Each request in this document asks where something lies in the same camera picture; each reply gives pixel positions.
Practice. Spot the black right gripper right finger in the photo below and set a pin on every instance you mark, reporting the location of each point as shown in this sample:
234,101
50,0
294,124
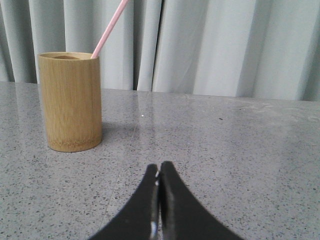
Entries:
183,217

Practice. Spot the bamboo wooden cup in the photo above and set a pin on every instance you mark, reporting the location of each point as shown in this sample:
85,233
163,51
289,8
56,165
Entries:
70,85

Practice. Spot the grey-white curtain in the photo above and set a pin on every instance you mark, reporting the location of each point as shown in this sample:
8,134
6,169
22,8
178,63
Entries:
237,48

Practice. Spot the pink chopstick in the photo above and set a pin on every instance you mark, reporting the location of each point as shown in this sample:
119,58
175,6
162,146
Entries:
109,28

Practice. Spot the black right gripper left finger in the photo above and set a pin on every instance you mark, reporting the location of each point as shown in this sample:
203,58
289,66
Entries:
139,218

